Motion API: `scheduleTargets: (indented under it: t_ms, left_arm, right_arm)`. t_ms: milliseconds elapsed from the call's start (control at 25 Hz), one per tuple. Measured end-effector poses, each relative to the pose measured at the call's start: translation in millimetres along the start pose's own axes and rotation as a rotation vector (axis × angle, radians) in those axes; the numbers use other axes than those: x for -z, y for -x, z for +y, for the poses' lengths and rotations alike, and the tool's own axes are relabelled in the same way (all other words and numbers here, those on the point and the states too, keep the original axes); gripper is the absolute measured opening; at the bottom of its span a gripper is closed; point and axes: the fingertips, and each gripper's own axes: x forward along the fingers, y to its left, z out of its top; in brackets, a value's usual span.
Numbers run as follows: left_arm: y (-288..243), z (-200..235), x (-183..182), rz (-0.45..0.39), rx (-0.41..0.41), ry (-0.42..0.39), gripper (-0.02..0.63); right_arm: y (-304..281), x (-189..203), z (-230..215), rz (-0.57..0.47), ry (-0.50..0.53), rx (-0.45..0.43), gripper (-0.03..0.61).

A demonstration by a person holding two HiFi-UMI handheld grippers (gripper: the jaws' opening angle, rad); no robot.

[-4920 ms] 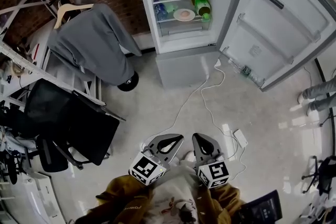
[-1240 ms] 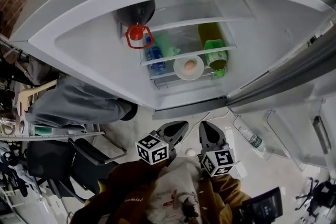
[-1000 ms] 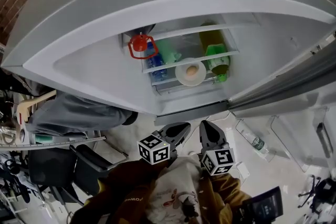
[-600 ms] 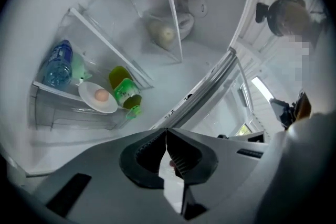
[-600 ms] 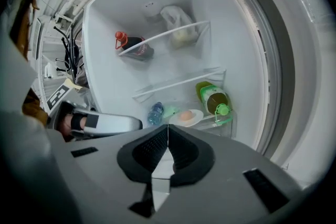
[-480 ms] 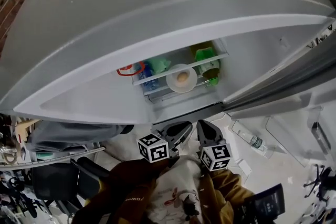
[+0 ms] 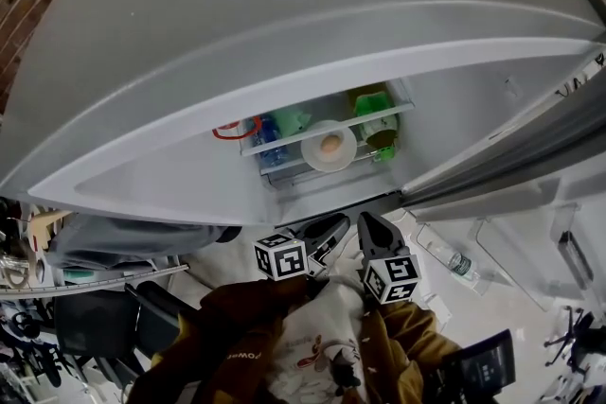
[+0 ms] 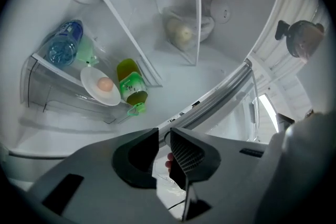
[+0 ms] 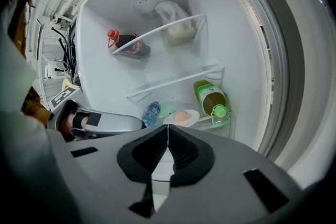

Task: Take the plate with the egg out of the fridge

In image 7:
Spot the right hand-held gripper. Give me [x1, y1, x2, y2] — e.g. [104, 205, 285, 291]
[357, 211, 421, 304]

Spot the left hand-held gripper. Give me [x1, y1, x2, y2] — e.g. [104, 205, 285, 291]
[253, 212, 350, 283]

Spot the white round plate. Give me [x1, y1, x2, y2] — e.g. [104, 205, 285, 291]
[300, 118, 359, 173]

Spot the brown egg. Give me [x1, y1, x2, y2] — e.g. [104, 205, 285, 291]
[319, 132, 345, 158]

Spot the white refrigerator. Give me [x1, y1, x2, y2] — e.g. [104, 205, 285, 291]
[0, 0, 606, 314]

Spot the person's right forearm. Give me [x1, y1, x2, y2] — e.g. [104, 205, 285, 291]
[373, 297, 463, 366]

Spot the person's left forearm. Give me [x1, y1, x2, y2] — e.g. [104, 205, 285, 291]
[198, 273, 314, 340]

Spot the clear water bottle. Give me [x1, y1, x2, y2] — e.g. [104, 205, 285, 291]
[445, 249, 480, 286]

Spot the person's white printed shirt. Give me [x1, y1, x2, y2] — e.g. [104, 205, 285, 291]
[264, 245, 381, 404]

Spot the blue water bottle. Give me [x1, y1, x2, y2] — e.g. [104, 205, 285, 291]
[255, 114, 290, 167]

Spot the green drink bottle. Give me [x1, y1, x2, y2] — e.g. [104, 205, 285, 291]
[347, 82, 401, 163]

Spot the red lid container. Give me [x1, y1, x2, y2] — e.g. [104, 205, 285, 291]
[211, 116, 264, 143]

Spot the black screen device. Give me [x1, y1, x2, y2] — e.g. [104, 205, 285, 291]
[437, 328, 517, 404]

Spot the white metal rack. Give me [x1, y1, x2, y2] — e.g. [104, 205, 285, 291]
[0, 262, 190, 299]

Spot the black rolling chair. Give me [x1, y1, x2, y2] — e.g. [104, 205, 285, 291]
[544, 307, 606, 376]

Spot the black mesh office chair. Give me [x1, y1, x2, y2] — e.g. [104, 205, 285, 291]
[51, 281, 191, 376]

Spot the wooden clothes hanger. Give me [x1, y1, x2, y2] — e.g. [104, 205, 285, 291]
[23, 209, 73, 253]

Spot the beige tape roll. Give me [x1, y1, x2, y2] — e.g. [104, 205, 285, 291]
[0, 257, 29, 290]

